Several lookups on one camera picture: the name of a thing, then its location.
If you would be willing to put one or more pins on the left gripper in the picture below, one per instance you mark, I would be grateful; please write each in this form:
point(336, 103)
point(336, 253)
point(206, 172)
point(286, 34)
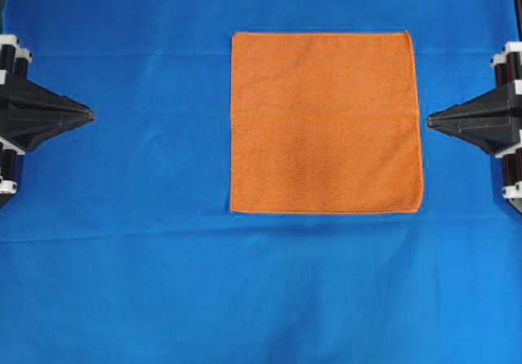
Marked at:
point(24, 132)

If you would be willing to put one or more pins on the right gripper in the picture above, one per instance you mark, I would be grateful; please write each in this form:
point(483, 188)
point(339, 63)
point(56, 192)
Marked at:
point(478, 121)

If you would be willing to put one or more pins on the orange towel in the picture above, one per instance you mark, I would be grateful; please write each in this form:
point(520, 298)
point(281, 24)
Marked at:
point(324, 123)

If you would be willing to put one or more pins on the blue table cloth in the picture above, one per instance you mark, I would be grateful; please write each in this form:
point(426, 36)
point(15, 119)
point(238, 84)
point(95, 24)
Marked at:
point(120, 246)

